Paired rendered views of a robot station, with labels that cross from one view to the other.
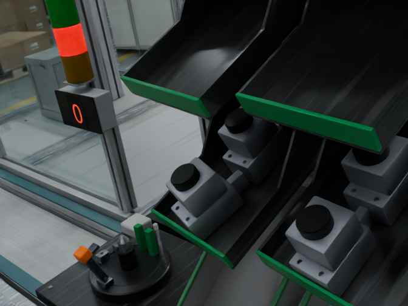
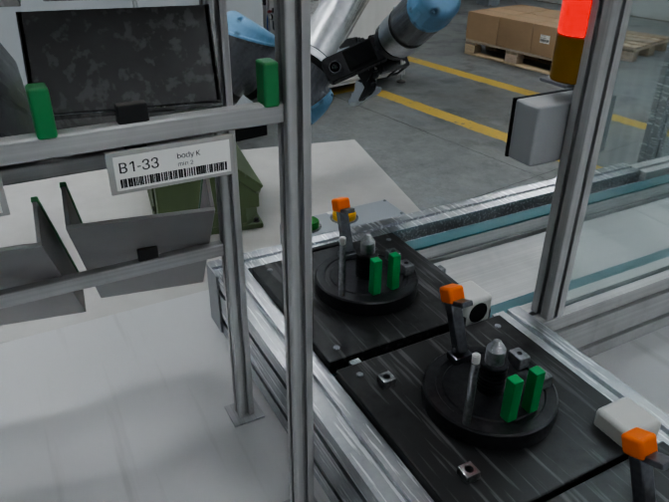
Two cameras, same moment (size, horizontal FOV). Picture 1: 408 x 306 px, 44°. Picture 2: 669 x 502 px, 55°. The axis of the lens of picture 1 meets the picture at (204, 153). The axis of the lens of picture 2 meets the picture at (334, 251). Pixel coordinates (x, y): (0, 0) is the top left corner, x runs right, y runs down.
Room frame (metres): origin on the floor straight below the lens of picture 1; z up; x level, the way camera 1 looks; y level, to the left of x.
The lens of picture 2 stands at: (0.85, -0.58, 1.45)
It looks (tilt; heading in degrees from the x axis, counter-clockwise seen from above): 29 degrees down; 105
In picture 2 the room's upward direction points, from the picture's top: 1 degrees clockwise
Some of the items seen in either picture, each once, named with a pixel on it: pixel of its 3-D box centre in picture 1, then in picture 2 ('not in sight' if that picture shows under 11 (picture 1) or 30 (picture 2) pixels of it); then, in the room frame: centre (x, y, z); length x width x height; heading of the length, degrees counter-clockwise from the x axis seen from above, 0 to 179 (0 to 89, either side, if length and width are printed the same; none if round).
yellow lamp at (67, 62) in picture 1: (77, 66); (575, 57); (0.91, 0.20, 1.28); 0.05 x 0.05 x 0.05
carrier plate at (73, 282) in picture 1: (133, 278); (365, 292); (0.70, 0.15, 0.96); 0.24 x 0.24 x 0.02; 44
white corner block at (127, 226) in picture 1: (137, 229); (467, 304); (0.83, 0.15, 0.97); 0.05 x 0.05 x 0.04; 44
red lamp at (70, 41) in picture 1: (70, 39); (585, 9); (0.91, 0.20, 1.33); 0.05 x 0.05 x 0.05
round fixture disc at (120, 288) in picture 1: (130, 269); (365, 280); (0.70, 0.15, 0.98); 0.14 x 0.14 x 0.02
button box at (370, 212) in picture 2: not in sight; (343, 233); (0.61, 0.37, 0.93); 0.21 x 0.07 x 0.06; 44
